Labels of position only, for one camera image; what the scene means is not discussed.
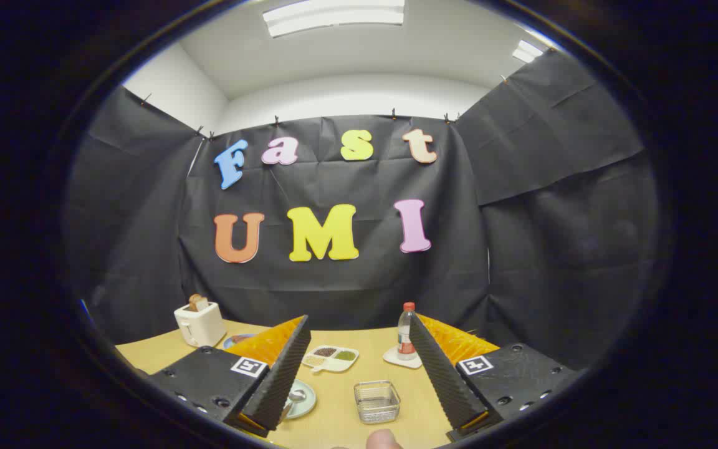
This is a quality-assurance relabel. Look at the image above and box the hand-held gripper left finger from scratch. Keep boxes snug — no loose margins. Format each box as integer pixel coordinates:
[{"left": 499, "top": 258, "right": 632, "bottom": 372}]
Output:
[{"left": 146, "top": 315, "right": 312, "bottom": 438}]

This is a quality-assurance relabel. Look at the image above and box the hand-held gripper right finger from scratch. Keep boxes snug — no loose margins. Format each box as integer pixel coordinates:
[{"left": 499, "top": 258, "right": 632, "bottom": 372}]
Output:
[{"left": 409, "top": 312, "right": 578, "bottom": 442}]

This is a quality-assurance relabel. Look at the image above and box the pale green plate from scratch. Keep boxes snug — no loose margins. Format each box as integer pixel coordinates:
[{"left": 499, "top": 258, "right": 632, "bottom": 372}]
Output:
[{"left": 283, "top": 379, "right": 317, "bottom": 419}]

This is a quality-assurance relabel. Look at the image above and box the white divided tray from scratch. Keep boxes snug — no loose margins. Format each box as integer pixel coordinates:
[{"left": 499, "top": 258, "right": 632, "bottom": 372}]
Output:
[{"left": 301, "top": 345, "right": 360, "bottom": 374}]

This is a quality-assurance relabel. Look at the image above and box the white square coaster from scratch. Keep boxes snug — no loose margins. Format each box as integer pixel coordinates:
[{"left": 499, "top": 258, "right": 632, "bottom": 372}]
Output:
[{"left": 383, "top": 346, "right": 423, "bottom": 369}]

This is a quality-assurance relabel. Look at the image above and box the clear bottle with red cap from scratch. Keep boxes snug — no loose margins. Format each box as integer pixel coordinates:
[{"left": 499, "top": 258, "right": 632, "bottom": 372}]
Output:
[{"left": 397, "top": 302, "right": 417, "bottom": 361}]

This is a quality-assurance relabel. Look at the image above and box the square metal basket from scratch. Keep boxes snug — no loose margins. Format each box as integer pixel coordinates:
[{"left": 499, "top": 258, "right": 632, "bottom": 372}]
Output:
[{"left": 353, "top": 380, "right": 401, "bottom": 425}]

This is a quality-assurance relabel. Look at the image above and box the cream white toaster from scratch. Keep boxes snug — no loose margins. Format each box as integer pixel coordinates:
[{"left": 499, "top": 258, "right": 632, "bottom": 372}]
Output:
[{"left": 174, "top": 301, "right": 227, "bottom": 348}]

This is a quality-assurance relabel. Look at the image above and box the black backdrop cloth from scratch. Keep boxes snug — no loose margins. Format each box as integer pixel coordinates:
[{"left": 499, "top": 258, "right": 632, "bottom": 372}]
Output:
[{"left": 63, "top": 50, "right": 659, "bottom": 369}]

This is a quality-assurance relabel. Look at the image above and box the small ceiling light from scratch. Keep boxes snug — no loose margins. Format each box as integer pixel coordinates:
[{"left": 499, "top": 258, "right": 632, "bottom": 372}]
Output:
[{"left": 512, "top": 40, "right": 545, "bottom": 64}]

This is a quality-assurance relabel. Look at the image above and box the long ceiling light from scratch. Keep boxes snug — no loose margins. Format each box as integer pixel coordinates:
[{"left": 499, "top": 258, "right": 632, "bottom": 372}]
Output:
[{"left": 263, "top": 0, "right": 406, "bottom": 38}]

